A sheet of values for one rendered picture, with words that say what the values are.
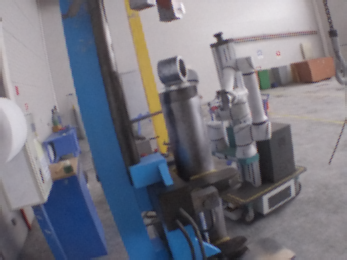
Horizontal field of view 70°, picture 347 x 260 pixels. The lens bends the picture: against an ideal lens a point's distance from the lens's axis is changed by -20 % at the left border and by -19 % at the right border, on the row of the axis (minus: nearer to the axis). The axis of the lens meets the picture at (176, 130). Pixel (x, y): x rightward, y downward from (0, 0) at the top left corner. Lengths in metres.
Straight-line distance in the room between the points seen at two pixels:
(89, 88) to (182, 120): 0.51
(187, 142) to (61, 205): 1.63
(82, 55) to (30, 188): 0.71
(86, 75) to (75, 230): 1.81
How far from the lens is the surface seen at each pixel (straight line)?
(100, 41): 1.41
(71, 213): 2.87
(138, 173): 1.41
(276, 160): 2.94
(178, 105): 1.54
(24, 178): 1.28
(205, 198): 1.38
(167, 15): 1.81
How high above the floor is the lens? 1.55
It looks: 10 degrees down
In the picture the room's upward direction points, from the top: 14 degrees counter-clockwise
